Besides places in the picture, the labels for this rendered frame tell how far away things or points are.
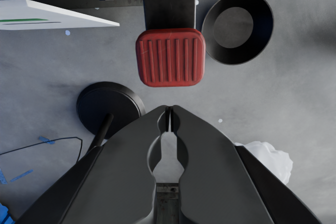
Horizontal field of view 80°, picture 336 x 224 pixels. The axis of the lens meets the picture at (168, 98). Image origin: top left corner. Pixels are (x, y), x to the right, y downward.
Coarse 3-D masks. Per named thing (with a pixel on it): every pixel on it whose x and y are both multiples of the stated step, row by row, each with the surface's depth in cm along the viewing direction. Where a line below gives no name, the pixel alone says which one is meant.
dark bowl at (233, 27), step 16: (224, 0) 81; (240, 0) 83; (256, 0) 81; (208, 16) 84; (224, 16) 89; (240, 16) 89; (256, 16) 87; (272, 16) 82; (208, 32) 89; (224, 32) 92; (240, 32) 92; (256, 32) 90; (272, 32) 85; (208, 48) 90; (224, 48) 95; (240, 48) 94; (256, 48) 90
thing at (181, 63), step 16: (144, 32) 19; (160, 32) 19; (176, 32) 19; (192, 32) 19; (144, 48) 20; (160, 48) 20; (176, 48) 20; (192, 48) 20; (144, 64) 20; (160, 64) 20; (176, 64) 20; (192, 64) 20; (144, 80) 21; (160, 80) 21; (176, 80) 21; (192, 80) 21
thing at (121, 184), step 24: (144, 120) 10; (168, 120) 12; (120, 144) 9; (144, 144) 9; (96, 168) 8; (120, 168) 8; (144, 168) 8; (96, 192) 7; (120, 192) 7; (144, 192) 7; (72, 216) 6; (96, 216) 6; (120, 216) 6; (144, 216) 6
